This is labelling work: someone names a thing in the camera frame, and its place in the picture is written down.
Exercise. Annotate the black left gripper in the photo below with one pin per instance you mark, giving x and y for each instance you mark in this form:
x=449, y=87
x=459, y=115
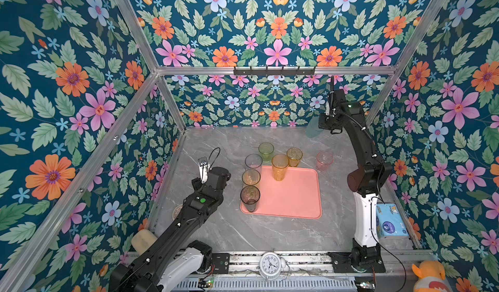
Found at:
x=197, y=185

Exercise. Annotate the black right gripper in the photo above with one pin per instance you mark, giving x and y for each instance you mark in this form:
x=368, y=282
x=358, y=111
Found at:
x=321, y=122

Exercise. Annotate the teal frosted glass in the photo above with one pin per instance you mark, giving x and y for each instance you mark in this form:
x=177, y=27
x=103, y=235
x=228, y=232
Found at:
x=313, y=130

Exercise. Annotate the tall grey smoky glass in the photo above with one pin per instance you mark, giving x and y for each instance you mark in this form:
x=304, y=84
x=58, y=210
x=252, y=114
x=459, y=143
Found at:
x=250, y=196

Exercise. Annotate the tall green glass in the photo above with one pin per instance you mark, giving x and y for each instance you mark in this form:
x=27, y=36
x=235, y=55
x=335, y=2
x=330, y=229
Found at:
x=251, y=177

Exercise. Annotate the clear blue tall glass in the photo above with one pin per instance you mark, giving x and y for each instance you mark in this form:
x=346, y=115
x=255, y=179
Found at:
x=253, y=162

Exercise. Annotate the short pink glass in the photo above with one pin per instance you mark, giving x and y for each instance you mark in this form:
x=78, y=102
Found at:
x=324, y=159

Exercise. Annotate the short green glass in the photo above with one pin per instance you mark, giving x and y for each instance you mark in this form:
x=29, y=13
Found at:
x=266, y=150

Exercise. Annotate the tall yellow glass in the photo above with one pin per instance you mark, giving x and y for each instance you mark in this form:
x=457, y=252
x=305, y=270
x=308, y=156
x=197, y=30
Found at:
x=280, y=163

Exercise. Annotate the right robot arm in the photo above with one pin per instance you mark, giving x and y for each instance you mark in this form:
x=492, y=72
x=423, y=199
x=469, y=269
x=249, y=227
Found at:
x=365, y=182

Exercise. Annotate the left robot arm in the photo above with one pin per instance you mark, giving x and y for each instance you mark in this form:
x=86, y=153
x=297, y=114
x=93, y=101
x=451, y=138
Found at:
x=144, y=273

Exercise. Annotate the pink plastic tray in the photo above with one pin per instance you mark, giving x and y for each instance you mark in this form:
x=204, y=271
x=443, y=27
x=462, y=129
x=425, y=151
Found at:
x=296, y=196

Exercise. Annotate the short yellow glass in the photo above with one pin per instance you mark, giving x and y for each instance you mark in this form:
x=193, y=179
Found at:
x=294, y=156

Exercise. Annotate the beige sponge block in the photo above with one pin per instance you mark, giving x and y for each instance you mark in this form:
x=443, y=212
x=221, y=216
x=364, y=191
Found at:
x=143, y=240

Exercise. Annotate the white alarm clock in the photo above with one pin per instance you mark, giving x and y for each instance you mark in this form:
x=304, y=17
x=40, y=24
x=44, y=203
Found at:
x=270, y=266

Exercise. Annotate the blue tissue pack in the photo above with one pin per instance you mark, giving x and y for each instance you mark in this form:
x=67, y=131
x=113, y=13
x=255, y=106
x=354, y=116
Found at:
x=389, y=222

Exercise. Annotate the orange plush toy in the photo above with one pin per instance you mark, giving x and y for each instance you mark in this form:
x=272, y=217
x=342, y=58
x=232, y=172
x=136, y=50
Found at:
x=431, y=277

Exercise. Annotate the black hook rail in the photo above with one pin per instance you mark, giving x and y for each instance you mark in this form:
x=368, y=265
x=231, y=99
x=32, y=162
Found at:
x=274, y=71

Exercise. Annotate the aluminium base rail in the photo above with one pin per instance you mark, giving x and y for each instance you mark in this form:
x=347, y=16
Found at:
x=191, y=270

